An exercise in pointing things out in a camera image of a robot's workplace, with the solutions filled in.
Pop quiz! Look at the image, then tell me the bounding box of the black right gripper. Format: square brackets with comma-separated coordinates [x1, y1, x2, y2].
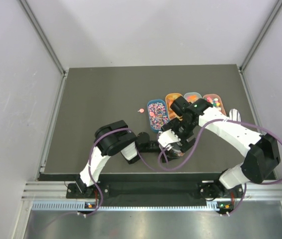
[161, 118, 198, 153]

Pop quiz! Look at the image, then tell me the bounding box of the silver metal scoop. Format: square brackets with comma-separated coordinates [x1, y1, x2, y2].
[229, 109, 241, 122]

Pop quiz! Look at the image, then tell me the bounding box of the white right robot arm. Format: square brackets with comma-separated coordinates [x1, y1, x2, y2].
[157, 97, 281, 198]

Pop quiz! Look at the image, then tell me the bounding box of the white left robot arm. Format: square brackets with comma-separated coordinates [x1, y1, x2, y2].
[76, 120, 160, 198]

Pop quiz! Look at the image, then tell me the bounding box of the light blue candy tray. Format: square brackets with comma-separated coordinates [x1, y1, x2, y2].
[184, 92, 202, 103]

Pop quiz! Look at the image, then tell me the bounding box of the orange candy tray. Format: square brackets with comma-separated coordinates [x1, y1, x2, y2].
[165, 93, 182, 120]

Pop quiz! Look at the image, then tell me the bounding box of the pink candy tray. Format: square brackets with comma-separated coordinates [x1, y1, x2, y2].
[203, 94, 227, 115]

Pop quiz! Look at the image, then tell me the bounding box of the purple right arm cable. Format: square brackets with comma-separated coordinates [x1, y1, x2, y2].
[157, 119, 282, 216]

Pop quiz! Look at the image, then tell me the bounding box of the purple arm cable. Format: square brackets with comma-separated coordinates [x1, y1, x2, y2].
[77, 128, 169, 217]
[157, 119, 282, 216]

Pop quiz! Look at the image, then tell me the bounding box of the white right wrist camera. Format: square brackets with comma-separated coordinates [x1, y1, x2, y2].
[157, 129, 181, 148]

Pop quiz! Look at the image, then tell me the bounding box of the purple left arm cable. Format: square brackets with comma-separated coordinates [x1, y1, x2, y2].
[77, 128, 169, 217]

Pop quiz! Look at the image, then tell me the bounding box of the grey slotted cable duct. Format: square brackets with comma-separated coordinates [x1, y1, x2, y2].
[31, 198, 234, 212]

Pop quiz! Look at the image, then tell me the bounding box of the aluminium front frame rail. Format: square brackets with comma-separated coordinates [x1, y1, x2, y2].
[21, 181, 282, 201]

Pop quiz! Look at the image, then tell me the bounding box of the aluminium right frame post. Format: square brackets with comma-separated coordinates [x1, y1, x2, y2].
[240, 0, 282, 72]

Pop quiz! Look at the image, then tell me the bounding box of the aluminium frame post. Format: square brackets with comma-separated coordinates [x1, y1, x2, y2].
[240, 0, 282, 72]
[17, 0, 67, 75]

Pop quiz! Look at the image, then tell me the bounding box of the aluminium left frame post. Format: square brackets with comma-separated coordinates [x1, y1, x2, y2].
[17, 0, 67, 75]

